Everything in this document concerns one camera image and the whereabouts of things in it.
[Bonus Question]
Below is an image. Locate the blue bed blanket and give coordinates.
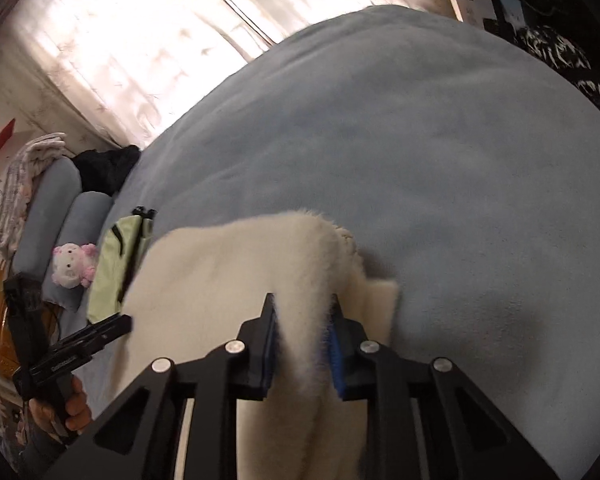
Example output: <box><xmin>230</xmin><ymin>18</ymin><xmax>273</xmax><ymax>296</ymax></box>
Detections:
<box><xmin>10</xmin><ymin>4</ymin><xmax>600</xmax><ymax>480</ymax></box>

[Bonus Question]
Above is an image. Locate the white floral curtain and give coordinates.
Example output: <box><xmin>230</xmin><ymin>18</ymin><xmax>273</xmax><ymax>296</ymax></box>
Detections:
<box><xmin>10</xmin><ymin>0</ymin><xmax>461</xmax><ymax>148</ymax></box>

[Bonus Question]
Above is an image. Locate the black white patterned cloth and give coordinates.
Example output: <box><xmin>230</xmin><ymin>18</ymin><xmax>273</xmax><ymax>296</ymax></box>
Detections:
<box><xmin>512</xmin><ymin>25</ymin><xmax>600</xmax><ymax>131</ymax></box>

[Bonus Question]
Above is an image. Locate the light green garment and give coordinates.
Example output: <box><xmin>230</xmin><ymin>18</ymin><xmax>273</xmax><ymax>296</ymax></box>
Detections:
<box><xmin>86</xmin><ymin>206</ymin><xmax>157</xmax><ymax>325</ymax></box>

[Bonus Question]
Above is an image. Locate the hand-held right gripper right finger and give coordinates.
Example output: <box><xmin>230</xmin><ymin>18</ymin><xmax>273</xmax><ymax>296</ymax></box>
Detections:
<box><xmin>325</xmin><ymin>295</ymin><xmax>561</xmax><ymax>480</ymax></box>

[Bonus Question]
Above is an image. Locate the person's left hand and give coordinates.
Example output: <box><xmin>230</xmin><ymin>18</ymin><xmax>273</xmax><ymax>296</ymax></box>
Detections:
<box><xmin>27</xmin><ymin>375</ymin><xmax>93</xmax><ymax>443</ymax></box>

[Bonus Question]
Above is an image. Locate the person's left forearm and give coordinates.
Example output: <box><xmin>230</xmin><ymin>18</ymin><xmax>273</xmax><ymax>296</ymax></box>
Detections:
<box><xmin>17</xmin><ymin>430</ymin><xmax>68</xmax><ymax>478</ymax></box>

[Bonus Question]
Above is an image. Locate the cream knitted sweater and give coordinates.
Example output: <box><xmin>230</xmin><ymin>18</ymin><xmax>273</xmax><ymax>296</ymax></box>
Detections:
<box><xmin>122</xmin><ymin>210</ymin><xmax>401</xmax><ymax>480</ymax></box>

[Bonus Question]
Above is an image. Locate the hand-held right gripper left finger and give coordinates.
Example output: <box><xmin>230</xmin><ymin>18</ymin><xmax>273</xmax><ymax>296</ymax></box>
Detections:
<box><xmin>45</xmin><ymin>292</ymin><xmax>281</xmax><ymax>480</ymax></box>

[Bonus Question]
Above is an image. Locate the white paper sign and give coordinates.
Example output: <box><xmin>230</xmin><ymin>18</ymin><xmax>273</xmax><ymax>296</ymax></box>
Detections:
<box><xmin>450</xmin><ymin>0</ymin><xmax>496</xmax><ymax>26</ymax></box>

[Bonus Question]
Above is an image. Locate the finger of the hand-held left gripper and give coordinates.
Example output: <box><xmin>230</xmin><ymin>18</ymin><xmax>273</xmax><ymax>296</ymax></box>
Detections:
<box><xmin>82</xmin><ymin>314</ymin><xmax>133</xmax><ymax>350</ymax></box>

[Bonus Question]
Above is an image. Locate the pink white plush toy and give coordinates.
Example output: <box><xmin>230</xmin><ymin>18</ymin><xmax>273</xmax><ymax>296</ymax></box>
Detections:
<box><xmin>51</xmin><ymin>242</ymin><xmax>101</xmax><ymax>290</ymax></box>

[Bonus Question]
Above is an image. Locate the patterned folded blanket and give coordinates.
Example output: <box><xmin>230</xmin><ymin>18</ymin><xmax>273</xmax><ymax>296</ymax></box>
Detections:
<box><xmin>0</xmin><ymin>132</ymin><xmax>68</xmax><ymax>256</ymax></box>

